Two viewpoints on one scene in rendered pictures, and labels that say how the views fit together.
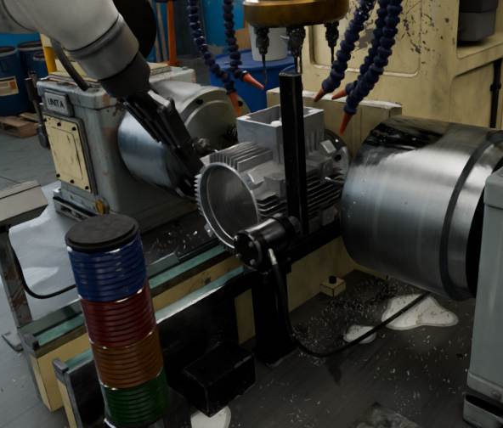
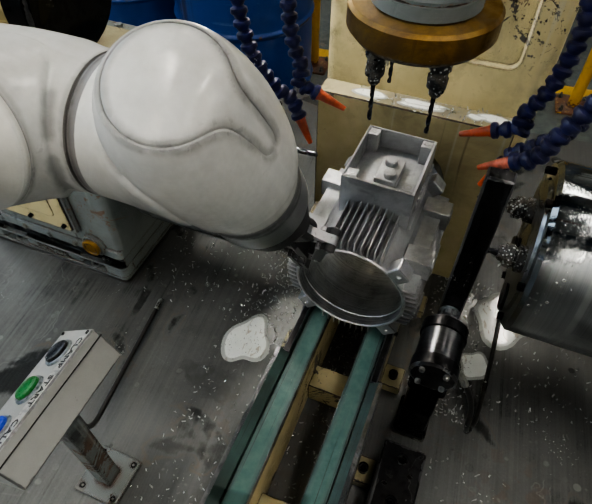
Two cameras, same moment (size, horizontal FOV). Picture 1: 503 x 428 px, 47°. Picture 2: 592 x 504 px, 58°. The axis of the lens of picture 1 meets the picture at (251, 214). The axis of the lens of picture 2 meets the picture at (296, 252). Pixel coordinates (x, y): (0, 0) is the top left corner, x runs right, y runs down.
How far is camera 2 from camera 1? 0.66 m
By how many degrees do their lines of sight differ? 32
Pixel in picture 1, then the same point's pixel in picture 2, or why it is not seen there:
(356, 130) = (457, 149)
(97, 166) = (79, 203)
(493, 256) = not seen: outside the picture
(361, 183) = (560, 283)
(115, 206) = (116, 246)
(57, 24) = (234, 227)
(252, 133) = (369, 195)
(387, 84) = (471, 74)
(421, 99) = (515, 96)
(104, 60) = (280, 233)
